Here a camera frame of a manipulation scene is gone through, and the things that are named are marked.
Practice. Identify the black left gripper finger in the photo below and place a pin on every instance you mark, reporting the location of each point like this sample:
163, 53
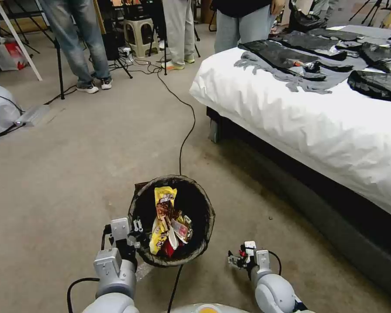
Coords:
138, 225
135, 244

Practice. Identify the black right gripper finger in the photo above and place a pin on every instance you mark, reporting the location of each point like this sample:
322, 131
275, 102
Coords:
235, 262
235, 254

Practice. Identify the black lined trash bin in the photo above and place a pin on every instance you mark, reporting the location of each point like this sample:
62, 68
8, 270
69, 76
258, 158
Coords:
198, 208

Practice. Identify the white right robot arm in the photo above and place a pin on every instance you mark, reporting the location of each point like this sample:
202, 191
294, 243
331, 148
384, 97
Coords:
270, 290

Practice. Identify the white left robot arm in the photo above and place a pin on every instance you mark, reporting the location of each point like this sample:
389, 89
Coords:
114, 287

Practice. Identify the white domed robot base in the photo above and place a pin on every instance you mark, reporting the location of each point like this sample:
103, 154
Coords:
0, 111

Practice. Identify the long flat black garbage bag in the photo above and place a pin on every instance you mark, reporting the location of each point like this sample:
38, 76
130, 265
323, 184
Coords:
273, 53

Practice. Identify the glossy black garbage bag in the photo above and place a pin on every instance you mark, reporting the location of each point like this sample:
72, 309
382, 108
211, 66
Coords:
378, 84

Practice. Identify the crumpled black garbage bag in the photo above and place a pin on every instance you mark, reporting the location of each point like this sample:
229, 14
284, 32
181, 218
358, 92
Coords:
312, 42

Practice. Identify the full black garbage bag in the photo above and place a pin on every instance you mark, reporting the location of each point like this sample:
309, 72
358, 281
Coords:
304, 21

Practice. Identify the folded black garbage bag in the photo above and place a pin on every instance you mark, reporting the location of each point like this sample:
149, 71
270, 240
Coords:
383, 57

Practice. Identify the yellow snack bag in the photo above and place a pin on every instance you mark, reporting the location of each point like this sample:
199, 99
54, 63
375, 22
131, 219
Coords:
163, 202

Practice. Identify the red wrapper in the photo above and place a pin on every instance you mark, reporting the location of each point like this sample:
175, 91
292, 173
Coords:
169, 250

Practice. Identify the pink white wrapper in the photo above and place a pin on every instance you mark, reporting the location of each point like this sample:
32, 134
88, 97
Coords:
181, 228

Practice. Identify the white robot front shell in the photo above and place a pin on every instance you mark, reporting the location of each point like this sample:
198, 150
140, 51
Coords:
211, 308

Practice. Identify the black bed base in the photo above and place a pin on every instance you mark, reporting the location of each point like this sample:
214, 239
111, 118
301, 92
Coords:
329, 221

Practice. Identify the white bed mattress sheet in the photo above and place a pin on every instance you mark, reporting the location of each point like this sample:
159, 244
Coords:
280, 114

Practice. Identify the silver flat box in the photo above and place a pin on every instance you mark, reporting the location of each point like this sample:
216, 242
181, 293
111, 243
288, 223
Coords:
32, 114

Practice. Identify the white power strip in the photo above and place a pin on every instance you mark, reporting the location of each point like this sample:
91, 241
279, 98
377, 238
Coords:
125, 51

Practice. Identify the black tripod stand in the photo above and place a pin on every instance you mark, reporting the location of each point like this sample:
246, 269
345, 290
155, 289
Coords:
368, 8
164, 39
59, 68

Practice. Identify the black box speaker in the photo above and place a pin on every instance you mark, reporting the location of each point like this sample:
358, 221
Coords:
112, 45

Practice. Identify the grey cloth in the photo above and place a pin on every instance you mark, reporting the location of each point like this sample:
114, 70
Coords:
299, 83

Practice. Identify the beige plastic stool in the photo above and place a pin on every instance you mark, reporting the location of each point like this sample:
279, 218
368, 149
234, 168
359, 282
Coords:
140, 36

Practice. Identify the person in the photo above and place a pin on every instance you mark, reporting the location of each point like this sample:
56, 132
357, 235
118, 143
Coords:
179, 32
234, 26
81, 39

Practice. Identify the small red white scrap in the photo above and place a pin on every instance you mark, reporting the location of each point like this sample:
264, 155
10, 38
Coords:
308, 65

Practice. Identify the red white plastic bag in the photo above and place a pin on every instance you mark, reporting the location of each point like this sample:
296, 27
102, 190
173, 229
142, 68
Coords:
6, 55

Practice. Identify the white table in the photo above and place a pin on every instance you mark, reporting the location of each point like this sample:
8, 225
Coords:
22, 42

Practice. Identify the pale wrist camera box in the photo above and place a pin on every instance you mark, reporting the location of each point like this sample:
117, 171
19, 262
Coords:
249, 248
120, 229

